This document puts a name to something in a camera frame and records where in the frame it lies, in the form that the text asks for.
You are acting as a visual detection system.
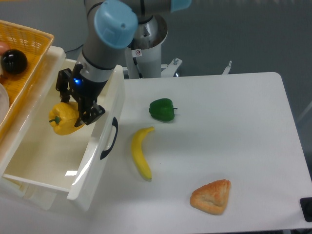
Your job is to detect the white drawer cabinet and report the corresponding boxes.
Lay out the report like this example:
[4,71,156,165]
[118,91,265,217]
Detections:
[0,46,66,174]

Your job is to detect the pink object in basket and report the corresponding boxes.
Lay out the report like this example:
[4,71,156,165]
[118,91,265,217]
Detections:
[0,41,10,56]

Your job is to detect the yellow bell pepper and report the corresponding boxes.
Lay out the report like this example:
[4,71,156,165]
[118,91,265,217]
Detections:
[48,101,85,136]

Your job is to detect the yellow banana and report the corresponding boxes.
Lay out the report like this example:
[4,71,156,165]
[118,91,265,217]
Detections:
[131,127,155,180]

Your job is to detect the orange woven basket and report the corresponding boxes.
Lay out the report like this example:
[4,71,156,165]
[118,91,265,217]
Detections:
[0,20,54,138]

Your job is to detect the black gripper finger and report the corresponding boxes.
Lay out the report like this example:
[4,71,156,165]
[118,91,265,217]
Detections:
[56,69,72,102]
[74,101,105,127]

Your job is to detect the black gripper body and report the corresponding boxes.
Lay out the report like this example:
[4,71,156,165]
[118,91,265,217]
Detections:
[69,63,107,115]

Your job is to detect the black object at table edge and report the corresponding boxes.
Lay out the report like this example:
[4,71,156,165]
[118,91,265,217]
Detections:
[300,197,312,222]

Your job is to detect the white open drawer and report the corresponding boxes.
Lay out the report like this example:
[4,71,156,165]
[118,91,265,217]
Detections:
[1,66,125,211]

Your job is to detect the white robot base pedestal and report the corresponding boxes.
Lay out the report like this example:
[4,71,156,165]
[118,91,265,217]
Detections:
[125,15,182,79]

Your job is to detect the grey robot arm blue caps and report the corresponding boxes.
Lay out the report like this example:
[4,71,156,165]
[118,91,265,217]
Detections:
[56,0,191,127]

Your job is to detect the black drawer handle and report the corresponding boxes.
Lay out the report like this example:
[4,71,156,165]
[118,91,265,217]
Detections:
[100,117,118,160]

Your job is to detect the triangular puff pastry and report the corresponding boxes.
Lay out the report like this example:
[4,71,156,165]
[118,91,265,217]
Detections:
[190,179,232,215]

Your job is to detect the black round fruit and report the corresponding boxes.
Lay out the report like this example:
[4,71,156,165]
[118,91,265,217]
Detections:
[0,49,28,75]

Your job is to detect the white round object in basket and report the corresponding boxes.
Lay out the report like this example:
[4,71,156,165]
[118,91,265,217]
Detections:
[0,84,10,123]

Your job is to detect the green bell pepper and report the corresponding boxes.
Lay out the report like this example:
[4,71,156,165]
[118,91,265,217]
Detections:
[149,98,177,122]

